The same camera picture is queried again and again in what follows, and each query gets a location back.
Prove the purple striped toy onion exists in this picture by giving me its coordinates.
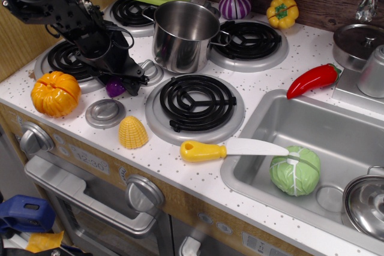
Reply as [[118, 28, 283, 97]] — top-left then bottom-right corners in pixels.
[[219, 0, 251, 20]]

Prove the yellow toy corn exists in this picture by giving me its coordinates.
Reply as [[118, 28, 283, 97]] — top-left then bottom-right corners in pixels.
[[118, 116, 148, 149]]

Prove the red toy chili pepper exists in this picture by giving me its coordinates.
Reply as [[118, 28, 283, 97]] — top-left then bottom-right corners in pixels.
[[286, 64, 341, 100]]

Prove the back right black burner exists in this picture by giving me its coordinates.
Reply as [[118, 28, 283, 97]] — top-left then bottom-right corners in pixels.
[[207, 20, 289, 73]]

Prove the blue clamp tool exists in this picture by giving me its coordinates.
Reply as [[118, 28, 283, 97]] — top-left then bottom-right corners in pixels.
[[1, 195, 56, 233]]

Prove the steel pot with lid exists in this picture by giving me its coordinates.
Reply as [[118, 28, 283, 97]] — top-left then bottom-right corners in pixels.
[[332, 23, 383, 72]]

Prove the purple toy eggplant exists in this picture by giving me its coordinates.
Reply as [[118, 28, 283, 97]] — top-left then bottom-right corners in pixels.
[[105, 76, 126, 98]]

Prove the silver oven door handle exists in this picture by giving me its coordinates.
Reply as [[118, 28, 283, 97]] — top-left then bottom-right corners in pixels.
[[25, 156, 157, 238]]

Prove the stainless steel pot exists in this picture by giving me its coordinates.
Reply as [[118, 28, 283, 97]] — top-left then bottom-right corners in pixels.
[[142, 1, 232, 74]]

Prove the upper silver stove knob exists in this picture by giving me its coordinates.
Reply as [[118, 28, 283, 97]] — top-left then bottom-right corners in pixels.
[[139, 59, 164, 86]]

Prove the steel pan in sink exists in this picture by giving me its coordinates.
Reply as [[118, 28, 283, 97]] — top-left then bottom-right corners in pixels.
[[341, 165, 383, 241]]

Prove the yellow handled toy knife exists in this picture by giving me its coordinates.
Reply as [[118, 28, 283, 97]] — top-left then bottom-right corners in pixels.
[[179, 138, 289, 162]]

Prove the right oven dial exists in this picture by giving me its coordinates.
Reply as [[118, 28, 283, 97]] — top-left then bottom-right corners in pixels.
[[125, 174, 165, 213]]

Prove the orange toy pumpkin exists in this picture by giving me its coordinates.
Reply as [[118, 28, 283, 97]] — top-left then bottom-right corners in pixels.
[[31, 71, 82, 118]]

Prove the silver stove knob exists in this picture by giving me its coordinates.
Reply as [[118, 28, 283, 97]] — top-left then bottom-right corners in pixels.
[[85, 99, 126, 129], [139, 59, 164, 86]]

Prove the yellow toy bell pepper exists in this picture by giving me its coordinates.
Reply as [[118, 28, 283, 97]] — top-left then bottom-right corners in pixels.
[[266, 0, 299, 29]]

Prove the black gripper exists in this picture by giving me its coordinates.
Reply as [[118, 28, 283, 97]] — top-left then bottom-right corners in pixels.
[[74, 20, 149, 97]]

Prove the silver kettle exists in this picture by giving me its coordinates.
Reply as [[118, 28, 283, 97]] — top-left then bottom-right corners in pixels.
[[357, 45, 383, 98]]

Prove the green toy cabbage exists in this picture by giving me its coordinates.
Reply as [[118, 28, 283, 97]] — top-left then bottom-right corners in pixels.
[[269, 146, 321, 197]]

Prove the black burner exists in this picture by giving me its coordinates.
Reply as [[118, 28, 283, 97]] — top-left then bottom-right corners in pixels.
[[34, 41, 104, 94], [103, 0, 154, 37], [145, 74, 245, 145], [207, 20, 289, 73]]

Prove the back left black burner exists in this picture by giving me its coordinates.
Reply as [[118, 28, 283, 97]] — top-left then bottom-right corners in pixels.
[[103, 0, 154, 37]]

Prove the lower silver stove knob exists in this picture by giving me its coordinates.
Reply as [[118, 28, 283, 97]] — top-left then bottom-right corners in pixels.
[[85, 99, 126, 129]]

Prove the oven dial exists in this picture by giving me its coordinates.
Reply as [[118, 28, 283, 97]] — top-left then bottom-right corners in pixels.
[[20, 121, 55, 155], [125, 174, 165, 213]]

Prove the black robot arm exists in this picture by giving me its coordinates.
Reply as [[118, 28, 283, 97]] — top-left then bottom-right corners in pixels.
[[2, 0, 149, 96]]

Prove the front right black burner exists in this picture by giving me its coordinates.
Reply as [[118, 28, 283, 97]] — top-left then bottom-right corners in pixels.
[[145, 74, 245, 145]]

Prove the silver sink basin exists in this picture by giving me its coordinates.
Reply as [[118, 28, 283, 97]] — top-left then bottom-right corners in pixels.
[[221, 90, 383, 255]]

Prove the left oven dial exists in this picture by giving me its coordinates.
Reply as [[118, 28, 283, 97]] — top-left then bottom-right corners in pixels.
[[20, 121, 55, 155]]

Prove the front left black burner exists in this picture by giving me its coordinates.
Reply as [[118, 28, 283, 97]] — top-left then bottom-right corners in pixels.
[[34, 41, 104, 94]]

